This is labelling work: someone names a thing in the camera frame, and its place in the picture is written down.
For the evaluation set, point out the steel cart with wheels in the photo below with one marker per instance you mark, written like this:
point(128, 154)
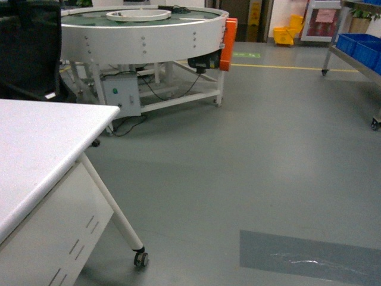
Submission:
point(366, 6)

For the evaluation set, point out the blue bin on cart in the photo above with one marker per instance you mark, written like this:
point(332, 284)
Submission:
point(362, 47)

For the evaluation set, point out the orange motor cover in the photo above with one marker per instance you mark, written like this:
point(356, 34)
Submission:
point(228, 41)

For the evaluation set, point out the yellow mop bucket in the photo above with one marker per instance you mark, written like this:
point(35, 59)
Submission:
point(286, 35)

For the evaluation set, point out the grey control box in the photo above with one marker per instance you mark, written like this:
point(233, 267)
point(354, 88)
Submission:
point(122, 90)

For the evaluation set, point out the white table with casters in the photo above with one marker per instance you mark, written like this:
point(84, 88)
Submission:
point(54, 205)

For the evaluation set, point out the black office chair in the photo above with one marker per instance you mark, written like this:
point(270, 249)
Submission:
point(31, 51)

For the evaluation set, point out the round white conveyor machine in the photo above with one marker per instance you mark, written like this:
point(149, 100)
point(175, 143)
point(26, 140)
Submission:
point(174, 51)

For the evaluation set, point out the yellow wet floor sign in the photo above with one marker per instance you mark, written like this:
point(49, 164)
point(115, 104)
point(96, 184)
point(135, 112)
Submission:
point(253, 23)

